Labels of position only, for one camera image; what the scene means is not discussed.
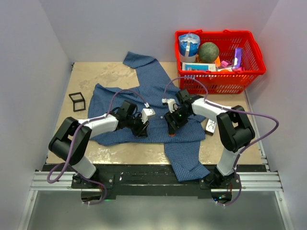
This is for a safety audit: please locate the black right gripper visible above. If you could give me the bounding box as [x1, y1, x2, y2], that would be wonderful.
[164, 108, 191, 135]

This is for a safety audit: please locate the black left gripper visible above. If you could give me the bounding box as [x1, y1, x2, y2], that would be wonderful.
[126, 113, 149, 137]

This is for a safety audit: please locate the blue plaid shirt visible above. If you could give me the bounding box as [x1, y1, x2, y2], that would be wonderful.
[88, 52, 210, 182]

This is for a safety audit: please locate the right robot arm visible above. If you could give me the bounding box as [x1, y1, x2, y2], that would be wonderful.
[162, 90, 255, 188]

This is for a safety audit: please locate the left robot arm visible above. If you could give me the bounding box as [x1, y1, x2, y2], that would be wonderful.
[48, 100, 155, 188]

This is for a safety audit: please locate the white chocolate bar box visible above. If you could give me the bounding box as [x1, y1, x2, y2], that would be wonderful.
[204, 119, 217, 136]

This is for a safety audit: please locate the blue white razor box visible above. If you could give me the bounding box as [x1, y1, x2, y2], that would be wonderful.
[182, 62, 216, 72]

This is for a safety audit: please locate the red plastic basket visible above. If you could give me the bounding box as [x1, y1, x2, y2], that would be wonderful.
[174, 30, 266, 94]

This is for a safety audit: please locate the orange package in basket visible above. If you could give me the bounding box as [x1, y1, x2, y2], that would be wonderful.
[214, 56, 221, 67]

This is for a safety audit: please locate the pink small package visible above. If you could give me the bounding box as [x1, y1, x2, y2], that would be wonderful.
[220, 60, 232, 68]

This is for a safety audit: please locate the green round melon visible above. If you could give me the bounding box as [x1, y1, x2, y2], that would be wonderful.
[198, 42, 219, 63]

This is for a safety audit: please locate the blue white wrapped roll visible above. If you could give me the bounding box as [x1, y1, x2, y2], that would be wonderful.
[178, 33, 201, 63]

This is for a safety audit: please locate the purple snack package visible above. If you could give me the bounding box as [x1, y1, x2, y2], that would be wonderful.
[233, 47, 244, 71]

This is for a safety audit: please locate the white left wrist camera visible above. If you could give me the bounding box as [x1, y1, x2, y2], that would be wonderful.
[141, 103, 155, 124]

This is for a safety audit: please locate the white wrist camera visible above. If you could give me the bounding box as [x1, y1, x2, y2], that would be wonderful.
[162, 98, 178, 113]
[141, 103, 155, 124]

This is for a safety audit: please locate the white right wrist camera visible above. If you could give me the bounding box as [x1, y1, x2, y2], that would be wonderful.
[162, 98, 178, 113]

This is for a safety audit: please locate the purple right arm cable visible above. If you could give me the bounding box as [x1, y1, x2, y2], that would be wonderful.
[163, 76, 280, 207]

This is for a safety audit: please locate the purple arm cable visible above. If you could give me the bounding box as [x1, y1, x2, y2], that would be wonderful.
[163, 76, 280, 207]
[47, 89, 151, 206]

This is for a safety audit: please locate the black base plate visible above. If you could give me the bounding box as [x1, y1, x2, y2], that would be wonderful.
[43, 163, 268, 201]

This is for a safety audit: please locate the black wire frame stand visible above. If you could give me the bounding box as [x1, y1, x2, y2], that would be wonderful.
[68, 92, 86, 112]

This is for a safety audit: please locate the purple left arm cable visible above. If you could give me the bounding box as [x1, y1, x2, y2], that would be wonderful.
[47, 89, 151, 206]

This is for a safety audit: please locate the aluminium frame rail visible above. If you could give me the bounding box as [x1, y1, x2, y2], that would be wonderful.
[19, 164, 294, 230]

